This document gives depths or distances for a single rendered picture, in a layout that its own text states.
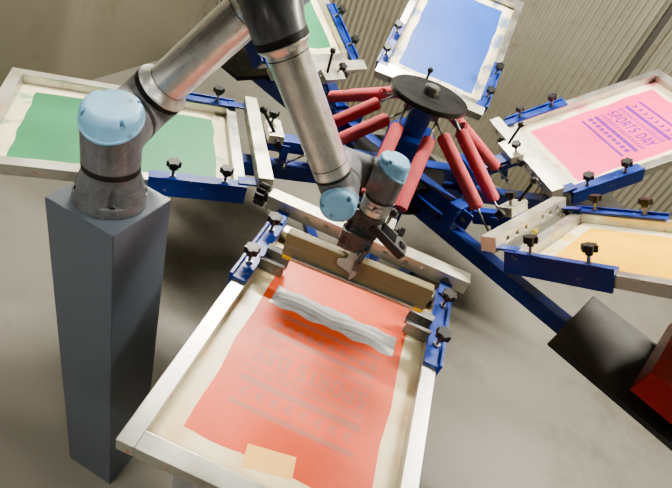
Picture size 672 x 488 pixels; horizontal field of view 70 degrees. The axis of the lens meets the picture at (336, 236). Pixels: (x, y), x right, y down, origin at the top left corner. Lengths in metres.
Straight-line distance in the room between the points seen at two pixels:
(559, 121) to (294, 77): 1.91
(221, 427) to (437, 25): 2.37
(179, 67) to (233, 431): 0.75
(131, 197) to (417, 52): 1.96
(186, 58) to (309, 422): 0.81
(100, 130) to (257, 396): 0.64
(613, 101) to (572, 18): 1.63
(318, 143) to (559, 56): 3.55
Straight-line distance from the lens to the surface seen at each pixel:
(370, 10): 4.55
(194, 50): 1.04
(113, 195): 1.09
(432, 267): 1.52
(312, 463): 1.11
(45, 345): 2.40
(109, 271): 1.16
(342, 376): 1.24
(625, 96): 2.79
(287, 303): 1.33
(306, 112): 0.88
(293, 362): 1.22
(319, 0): 2.68
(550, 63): 4.34
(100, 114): 1.02
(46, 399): 2.26
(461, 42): 2.87
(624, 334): 1.98
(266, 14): 0.84
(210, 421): 1.11
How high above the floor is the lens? 1.93
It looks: 38 degrees down
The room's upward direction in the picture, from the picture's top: 22 degrees clockwise
